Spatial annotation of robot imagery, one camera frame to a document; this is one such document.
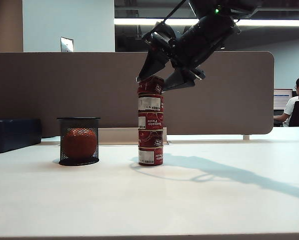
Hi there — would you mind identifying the black mesh pen holder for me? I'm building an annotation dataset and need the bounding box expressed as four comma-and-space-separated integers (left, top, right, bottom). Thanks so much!
56, 117, 102, 167

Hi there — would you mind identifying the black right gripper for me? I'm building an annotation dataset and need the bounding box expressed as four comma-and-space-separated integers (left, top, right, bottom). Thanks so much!
135, 14, 242, 93

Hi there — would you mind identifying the metal wall switch plate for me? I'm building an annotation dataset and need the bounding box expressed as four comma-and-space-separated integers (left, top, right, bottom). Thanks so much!
60, 36, 75, 53

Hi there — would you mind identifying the computer monitor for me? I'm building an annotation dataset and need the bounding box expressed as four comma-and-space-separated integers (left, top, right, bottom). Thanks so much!
273, 88, 294, 111

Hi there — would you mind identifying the white ceiling light strip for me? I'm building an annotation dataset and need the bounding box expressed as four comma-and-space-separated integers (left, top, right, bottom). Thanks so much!
114, 17, 299, 27

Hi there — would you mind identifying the thin black cable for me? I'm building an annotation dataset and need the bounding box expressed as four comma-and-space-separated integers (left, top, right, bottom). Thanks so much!
163, 0, 189, 24

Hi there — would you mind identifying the brown desk divider panel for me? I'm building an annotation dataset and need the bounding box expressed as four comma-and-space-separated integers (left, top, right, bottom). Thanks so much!
0, 51, 275, 136

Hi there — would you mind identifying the dark blue box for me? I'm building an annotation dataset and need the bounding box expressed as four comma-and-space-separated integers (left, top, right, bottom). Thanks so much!
0, 118, 43, 155

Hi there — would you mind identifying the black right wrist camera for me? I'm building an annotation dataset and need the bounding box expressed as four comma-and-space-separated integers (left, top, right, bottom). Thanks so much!
141, 21, 178, 52

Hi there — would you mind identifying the red tomato paste can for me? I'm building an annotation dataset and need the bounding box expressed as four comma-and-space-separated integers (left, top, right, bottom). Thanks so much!
137, 111, 164, 131
138, 129, 164, 149
138, 146, 164, 166
137, 75, 165, 95
137, 93, 165, 112

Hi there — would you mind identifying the orange ball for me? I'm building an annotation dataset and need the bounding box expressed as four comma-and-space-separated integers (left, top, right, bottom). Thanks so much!
64, 127, 97, 160

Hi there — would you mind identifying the person in white shirt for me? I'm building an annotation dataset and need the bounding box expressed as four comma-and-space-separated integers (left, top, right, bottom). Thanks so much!
274, 76, 299, 128

